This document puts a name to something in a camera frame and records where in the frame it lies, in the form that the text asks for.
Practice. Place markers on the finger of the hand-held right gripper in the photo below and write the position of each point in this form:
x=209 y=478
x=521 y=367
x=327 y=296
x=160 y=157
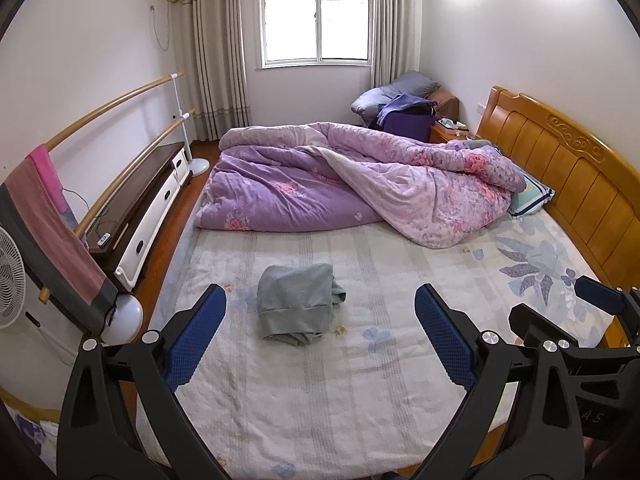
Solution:
x=535 y=325
x=600 y=295

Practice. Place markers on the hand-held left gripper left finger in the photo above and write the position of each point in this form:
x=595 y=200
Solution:
x=197 y=335

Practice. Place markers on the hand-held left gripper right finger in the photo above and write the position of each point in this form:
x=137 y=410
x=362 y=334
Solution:
x=445 y=335

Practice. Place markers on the grey zip hoodie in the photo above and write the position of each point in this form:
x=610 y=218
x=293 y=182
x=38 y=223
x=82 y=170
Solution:
x=295 y=300

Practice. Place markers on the white round fan base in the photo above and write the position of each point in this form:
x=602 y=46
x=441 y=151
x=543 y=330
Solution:
x=125 y=320

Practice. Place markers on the blue patterned pillow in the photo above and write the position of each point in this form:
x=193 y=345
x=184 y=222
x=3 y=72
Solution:
x=532 y=197

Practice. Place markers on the white remote control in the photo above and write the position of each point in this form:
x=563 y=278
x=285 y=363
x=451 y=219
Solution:
x=105 y=239

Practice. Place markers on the wooden bed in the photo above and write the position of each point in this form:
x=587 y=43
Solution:
x=565 y=165

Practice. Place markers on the pale floral bed sheet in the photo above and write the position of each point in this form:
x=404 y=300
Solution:
x=310 y=410

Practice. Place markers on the dark and white cabinet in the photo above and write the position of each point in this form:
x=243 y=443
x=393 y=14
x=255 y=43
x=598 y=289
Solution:
x=145 y=195

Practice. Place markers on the purple floral quilt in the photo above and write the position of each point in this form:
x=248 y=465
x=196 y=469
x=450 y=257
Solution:
x=280 y=195

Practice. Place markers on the pink and grey towel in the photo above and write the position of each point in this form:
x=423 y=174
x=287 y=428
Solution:
x=55 y=250

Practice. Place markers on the white standing fan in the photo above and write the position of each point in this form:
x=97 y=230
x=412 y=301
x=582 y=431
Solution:
x=10 y=280

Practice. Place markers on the wooden nightstand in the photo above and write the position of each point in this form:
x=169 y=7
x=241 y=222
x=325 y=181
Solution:
x=447 y=136

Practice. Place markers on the floral cloth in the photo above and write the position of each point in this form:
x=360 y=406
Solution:
x=27 y=440

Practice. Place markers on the nightstand clutter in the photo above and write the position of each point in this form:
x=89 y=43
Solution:
x=449 y=124

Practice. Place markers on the purple suitcase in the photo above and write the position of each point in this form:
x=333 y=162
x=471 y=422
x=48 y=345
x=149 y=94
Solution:
x=407 y=125

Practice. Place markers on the bright pink towel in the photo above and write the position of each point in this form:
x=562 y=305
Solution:
x=47 y=170

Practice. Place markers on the blue cloth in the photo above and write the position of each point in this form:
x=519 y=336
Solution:
x=397 y=107

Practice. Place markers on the brown armchair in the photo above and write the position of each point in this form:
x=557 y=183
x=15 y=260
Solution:
x=446 y=102

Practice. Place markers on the wooden double barre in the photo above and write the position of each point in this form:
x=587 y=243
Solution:
x=120 y=97

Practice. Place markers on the grey striped curtain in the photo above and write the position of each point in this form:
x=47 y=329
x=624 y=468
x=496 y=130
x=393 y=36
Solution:
x=212 y=55
x=395 y=25

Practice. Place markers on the white framed window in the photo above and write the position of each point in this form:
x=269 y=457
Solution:
x=315 y=17

